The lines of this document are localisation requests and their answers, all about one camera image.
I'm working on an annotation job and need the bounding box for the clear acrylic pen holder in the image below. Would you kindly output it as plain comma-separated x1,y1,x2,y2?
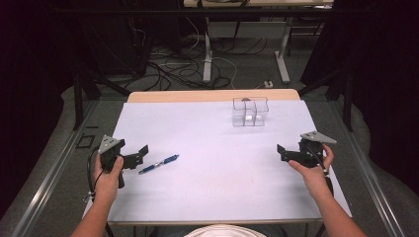
231,96,270,128

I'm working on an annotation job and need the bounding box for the black square floor bracket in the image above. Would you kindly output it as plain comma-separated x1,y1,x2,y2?
75,133,97,150

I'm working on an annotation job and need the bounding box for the wooden table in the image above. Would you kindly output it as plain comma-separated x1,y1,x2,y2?
126,88,301,104

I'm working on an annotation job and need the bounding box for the person's right hand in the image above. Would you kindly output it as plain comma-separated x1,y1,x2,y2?
288,143,335,196

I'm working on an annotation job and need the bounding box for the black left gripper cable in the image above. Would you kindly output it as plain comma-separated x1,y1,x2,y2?
83,146,104,203

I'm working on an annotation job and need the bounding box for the black metal frame stand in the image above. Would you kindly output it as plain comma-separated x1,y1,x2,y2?
296,62,354,132
72,62,132,131

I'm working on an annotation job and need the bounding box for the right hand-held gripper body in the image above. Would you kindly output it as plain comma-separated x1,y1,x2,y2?
296,130,338,170

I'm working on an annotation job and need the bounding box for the black horizontal frame bar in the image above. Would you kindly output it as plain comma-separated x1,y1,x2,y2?
54,7,375,17

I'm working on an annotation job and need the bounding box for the blue ballpoint pen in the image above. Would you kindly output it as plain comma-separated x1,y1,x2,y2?
137,153,181,176

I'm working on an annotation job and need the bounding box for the white-legged desk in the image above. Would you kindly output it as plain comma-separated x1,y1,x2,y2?
183,0,334,85

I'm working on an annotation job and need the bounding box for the person's left hand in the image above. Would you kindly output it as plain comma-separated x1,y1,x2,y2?
93,153,126,202

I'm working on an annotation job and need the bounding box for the tangle of floor cables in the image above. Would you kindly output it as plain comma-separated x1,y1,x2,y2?
131,16,270,92

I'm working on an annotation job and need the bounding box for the aluminium floor rail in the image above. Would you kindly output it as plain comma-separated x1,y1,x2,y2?
328,98,407,237
10,100,101,237

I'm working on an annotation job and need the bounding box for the dark equipment cabinet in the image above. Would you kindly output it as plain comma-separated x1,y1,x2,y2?
78,14,150,77

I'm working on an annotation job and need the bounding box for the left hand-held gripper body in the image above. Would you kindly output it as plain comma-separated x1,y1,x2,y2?
97,134,132,190

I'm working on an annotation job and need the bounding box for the person's white shirt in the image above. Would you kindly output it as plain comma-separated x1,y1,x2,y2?
183,223,267,237

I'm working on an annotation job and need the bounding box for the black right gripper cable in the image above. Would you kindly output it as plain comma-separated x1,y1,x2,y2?
305,146,335,198

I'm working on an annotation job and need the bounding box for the white table mat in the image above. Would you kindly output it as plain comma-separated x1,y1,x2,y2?
83,100,353,225

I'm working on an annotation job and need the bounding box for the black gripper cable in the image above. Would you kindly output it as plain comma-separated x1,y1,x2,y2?
305,146,335,198
83,146,104,203

